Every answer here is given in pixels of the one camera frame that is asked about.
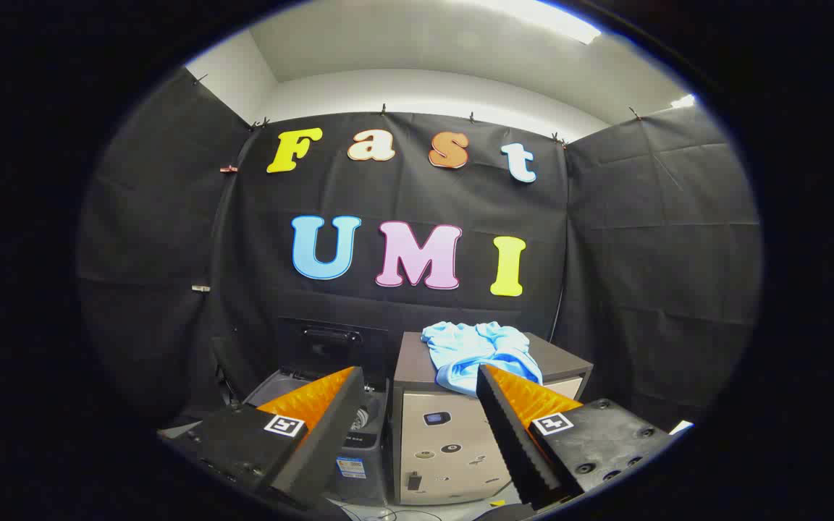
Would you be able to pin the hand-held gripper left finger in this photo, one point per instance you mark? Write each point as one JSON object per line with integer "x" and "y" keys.
{"x": 330, "y": 434}

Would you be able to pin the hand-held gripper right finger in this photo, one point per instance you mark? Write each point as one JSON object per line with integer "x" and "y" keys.
{"x": 507, "y": 427}

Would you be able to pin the grey washing machine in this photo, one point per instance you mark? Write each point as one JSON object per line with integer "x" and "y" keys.
{"x": 370, "y": 463}

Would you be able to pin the light blue shirt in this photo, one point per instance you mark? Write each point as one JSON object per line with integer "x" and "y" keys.
{"x": 460, "y": 347}

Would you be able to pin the beige cabinet with brown top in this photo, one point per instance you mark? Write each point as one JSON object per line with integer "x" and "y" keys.
{"x": 460, "y": 427}

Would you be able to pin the black backdrop cloth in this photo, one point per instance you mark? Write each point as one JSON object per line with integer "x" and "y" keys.
{"x": 402, "y": 195}

